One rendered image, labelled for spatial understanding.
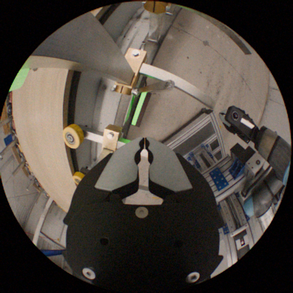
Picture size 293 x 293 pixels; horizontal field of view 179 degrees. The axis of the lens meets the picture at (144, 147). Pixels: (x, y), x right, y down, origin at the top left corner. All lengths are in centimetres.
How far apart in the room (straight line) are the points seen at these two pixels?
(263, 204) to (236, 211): 46
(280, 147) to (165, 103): 110
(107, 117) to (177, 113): 87
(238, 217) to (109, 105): 110
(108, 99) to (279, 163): 68
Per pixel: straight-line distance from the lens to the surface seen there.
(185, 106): 123
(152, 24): 40
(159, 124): 119
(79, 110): 46
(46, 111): 42
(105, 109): 56
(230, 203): 85
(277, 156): 27
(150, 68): 27
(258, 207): 38
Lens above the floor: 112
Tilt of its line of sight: 58 degrees down
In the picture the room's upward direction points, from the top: 179 degrees counter-clockwise
